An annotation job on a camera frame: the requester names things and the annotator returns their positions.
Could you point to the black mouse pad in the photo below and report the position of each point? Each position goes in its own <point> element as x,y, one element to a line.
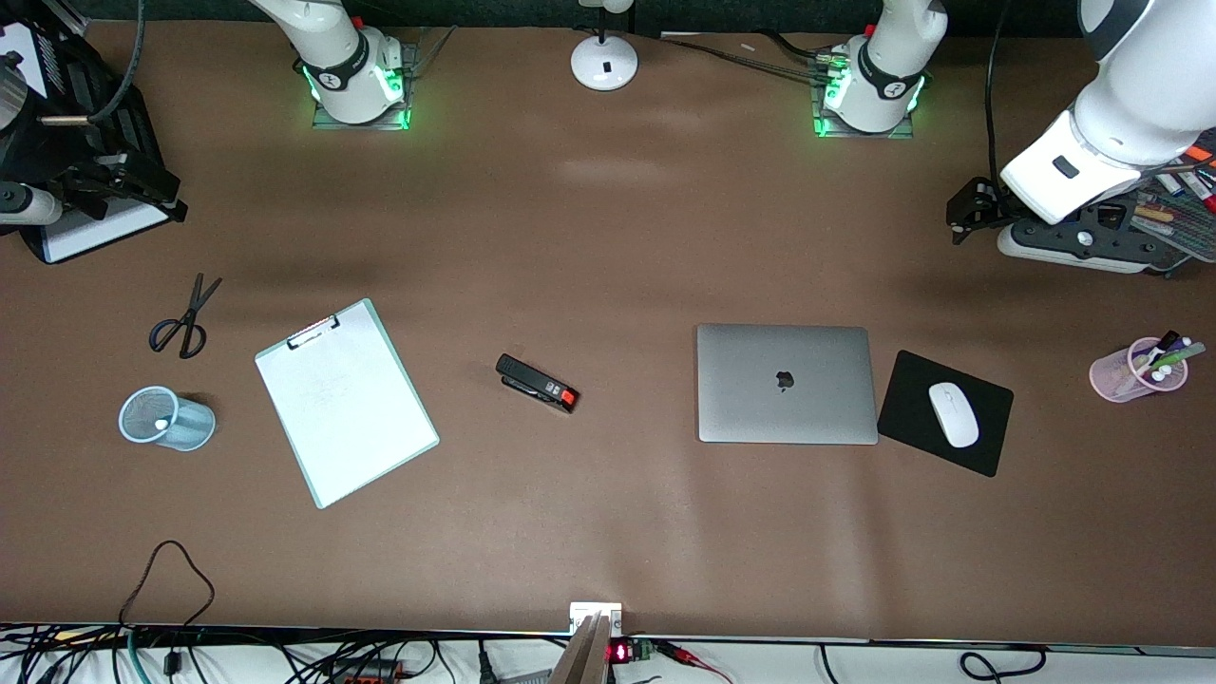
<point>907,408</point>

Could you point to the green marker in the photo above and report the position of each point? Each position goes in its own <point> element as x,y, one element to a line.
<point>1183,355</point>

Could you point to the black mesh pen tray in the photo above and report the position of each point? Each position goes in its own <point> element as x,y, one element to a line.
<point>1183,233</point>

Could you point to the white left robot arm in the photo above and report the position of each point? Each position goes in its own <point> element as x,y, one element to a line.
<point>1149,85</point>

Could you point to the circuit board red display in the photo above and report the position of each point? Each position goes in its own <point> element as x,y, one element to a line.
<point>622,652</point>

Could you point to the blue mesh pen cup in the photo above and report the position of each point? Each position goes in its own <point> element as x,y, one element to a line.
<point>185,426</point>

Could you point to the black document tray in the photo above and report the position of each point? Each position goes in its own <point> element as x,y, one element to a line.
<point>114,85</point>

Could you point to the red marker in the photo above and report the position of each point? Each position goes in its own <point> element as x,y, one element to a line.
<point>1208,201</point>

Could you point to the black stapler red tip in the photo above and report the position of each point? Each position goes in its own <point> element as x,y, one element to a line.
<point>532,380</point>

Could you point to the black scissors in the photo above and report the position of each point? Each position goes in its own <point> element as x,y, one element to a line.
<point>192,318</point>

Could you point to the orange marker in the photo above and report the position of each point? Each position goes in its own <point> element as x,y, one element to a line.
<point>1202,152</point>

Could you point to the light green clipboard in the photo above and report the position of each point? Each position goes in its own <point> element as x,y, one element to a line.
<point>347,407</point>

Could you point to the silver laptop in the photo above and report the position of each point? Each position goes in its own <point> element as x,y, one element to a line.
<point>787,385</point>

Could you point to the purple black marker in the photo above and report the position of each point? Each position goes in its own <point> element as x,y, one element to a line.
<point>1161,344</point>

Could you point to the white computer mouse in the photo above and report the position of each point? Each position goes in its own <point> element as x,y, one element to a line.
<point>953,414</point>

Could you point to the white desk lamp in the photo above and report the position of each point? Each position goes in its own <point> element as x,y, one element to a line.
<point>604,62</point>

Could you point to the white paper in tray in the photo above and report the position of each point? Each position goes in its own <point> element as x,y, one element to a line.
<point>95,239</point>

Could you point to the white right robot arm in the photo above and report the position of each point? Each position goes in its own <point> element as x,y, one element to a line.
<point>332,38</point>

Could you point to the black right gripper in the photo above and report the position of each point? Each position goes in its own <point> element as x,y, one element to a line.
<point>65,157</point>

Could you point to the small white mounting block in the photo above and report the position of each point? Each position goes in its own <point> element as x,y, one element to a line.
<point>581,613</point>

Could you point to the pink pen cup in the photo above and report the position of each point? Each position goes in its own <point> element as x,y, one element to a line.
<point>1113,378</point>

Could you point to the grey stand post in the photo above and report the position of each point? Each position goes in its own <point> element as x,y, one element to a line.
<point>584,655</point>

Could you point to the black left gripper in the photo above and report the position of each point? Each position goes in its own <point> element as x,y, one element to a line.
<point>978,202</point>

